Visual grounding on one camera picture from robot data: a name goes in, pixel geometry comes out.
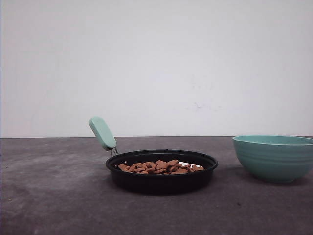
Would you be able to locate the brown beef cubes pile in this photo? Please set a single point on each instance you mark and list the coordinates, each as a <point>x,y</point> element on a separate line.
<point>160,167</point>

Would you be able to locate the black pan with mint handle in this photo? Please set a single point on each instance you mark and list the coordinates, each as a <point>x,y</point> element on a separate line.
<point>152,184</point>

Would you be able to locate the mint green bowl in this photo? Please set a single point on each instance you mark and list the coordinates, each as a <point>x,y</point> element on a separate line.
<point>273,158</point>

